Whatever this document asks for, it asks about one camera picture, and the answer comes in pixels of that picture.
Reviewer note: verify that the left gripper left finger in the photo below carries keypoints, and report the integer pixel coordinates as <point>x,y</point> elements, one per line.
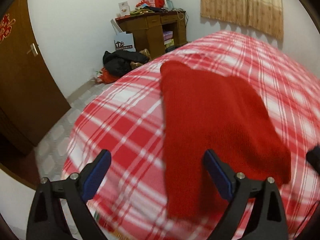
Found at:
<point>46,218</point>

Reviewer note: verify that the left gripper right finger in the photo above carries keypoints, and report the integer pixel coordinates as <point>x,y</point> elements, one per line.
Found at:
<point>267,219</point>

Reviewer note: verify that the red knitted sweater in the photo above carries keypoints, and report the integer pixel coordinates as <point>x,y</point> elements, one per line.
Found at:
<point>204,110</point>

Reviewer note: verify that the brown wooden door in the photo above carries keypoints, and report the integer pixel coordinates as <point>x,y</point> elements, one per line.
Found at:
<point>31,102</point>

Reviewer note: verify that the red white plaid bedsheet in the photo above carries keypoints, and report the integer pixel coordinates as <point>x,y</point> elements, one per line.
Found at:
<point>127,120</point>

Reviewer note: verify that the red cloth on floor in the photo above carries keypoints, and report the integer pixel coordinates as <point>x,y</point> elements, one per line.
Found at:
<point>103,76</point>

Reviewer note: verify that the beige patterned curtain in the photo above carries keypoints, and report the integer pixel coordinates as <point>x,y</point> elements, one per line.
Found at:
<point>265,16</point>

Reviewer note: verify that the white paper shopping bag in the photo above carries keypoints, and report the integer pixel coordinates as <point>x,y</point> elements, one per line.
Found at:
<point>122,39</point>

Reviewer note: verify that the brown wooden desk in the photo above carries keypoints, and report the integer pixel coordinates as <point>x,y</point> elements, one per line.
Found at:
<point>148,29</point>

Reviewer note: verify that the red gift box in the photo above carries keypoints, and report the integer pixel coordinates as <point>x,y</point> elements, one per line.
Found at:
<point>152,3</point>

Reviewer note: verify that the small white box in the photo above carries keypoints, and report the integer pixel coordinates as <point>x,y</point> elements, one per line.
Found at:
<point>124,9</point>

